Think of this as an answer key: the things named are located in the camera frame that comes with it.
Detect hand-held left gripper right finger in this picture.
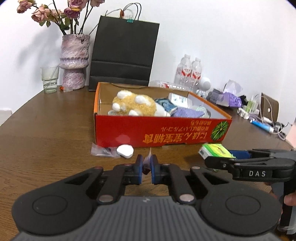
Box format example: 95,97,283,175
150,155,226,205

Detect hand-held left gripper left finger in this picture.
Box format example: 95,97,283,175
66,154,143,205

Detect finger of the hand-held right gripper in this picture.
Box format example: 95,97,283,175
205,156,245,173
228,149,278,161

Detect small clear plastic packet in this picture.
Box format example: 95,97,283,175
91,142,121,158
143,147,153,175

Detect green and yellow small box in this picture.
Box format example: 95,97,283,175
198,143,235,160

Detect red cardboard box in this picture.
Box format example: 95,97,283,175
94,82,232,149

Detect iridescent glitter plastic bag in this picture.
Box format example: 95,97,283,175
190,105,211,117

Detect purple fabric pouch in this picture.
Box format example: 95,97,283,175
172,108,205,118

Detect yellow and white plush toy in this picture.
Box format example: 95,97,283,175
112,90,171,117

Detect blue snack packet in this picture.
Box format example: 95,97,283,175
154,98,178,113

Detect person's right hand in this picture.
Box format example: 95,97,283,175
284,194,296,207

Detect white oval plastic case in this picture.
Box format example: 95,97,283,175
116,144,134,159

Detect blue pen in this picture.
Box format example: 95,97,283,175
250,119,274,133

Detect green small bottle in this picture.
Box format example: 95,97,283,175
245,97,258,113

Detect purple tissue pack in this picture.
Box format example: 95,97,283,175
217,79,242,108

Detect wooden curved stand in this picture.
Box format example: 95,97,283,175
260,93,279,123

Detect grey small box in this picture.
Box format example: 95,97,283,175
207,88,223,103

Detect white robot figure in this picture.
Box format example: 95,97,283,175
195,77,211,97

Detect empty clear plastic bottle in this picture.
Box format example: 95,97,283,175
149,80,192,91

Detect clear water bottle red label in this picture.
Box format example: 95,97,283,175
191,57,203,91
174,54,193,90

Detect black paper bag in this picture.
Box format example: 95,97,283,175
89,2,160,87

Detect clear plastic cup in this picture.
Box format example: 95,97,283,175
40,66,60,93

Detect purple textured vase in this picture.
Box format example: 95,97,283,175
60,34,90,92

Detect dried pink rose bouquet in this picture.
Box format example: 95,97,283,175
17,0,102,36

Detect white cable bundle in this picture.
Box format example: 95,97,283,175
261,116,292,141

